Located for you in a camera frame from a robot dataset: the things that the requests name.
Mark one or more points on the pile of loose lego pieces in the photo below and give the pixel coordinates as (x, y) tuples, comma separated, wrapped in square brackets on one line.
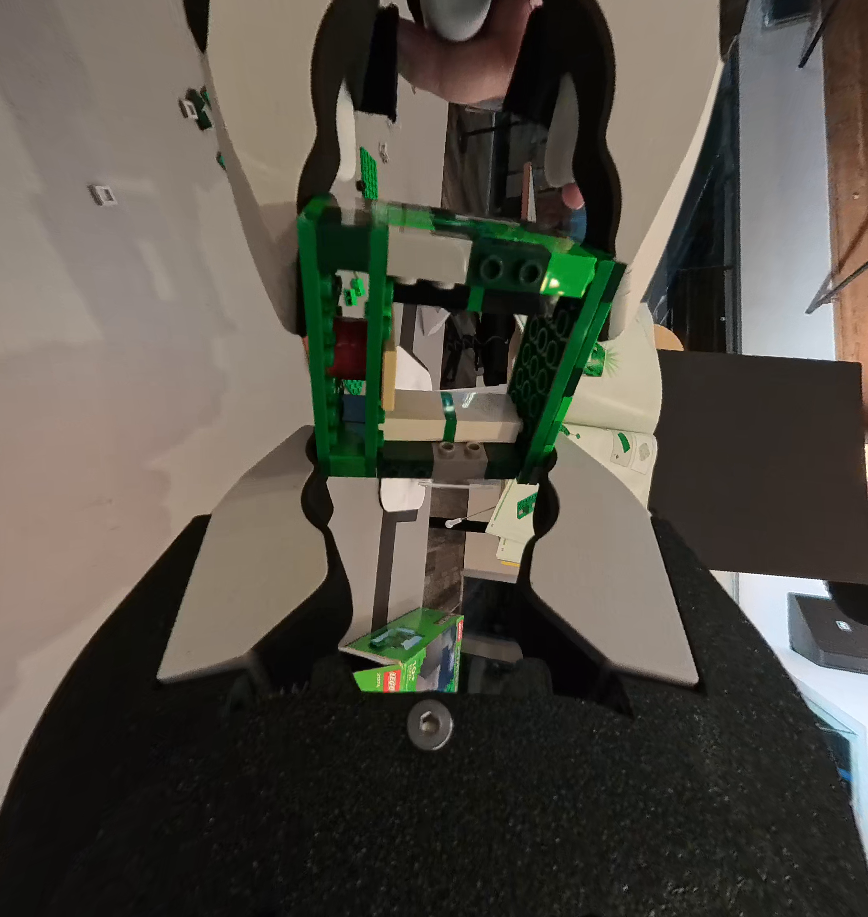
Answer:
[(189, 107)]

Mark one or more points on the hollow green lego block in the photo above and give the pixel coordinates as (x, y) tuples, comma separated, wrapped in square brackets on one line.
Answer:
[(426, 254)]

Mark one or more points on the person's left hand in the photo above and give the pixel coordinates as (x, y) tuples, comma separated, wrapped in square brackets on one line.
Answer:
[(462, 71)]

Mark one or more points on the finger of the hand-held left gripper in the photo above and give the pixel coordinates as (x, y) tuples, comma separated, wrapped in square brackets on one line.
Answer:
[(663, 86), (262, 107)]

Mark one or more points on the black case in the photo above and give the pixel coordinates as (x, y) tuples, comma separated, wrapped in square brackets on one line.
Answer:
[(835, 637)]

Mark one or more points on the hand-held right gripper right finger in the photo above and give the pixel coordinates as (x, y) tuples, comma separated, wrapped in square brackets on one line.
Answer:
[(613, 573)]

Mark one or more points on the white mounting plate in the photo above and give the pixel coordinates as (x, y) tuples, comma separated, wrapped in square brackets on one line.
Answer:
[(401, 496)]

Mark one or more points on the black flat panel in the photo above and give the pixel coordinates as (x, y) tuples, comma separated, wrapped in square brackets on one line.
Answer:
[(763, 465)]

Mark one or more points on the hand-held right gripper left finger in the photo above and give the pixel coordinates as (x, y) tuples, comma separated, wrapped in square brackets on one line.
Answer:
[(254, 566)]

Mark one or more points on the green cardboard lego box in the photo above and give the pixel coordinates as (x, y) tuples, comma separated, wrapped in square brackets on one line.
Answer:
[(405, 645)]

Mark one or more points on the white instruction booklet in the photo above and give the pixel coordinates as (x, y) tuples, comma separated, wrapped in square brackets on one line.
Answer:
[(620, 401)]

